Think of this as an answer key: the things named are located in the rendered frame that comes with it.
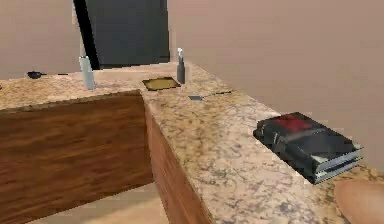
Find dark grey silver-top bottle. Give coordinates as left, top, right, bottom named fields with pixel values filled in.
left=176, top=47, right=186, bottom=85

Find brown wooden granite-top counter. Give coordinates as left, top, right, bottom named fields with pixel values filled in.
left=0, top=61, right=384, bottom=224

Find grey spatula with black handle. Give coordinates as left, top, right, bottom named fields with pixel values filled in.
left=188, top=90, right=233, bottom=102

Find black books with red cover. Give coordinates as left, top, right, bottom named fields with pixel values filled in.
left=252, top=111, right=364, bottom=185

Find tan round bread loaf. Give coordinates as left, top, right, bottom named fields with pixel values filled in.
left=333, top=179, right=384, bottom=224

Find black fridge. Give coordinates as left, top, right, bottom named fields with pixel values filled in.
left=72, top=0, right=171, bottom=71

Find small black pan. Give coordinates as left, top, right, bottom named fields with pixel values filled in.
left=26, top=70, right=48, bottom=80

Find pale grey-blue tall bottle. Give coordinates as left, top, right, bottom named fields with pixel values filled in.
left=78, top=55, right=97, bottom=91

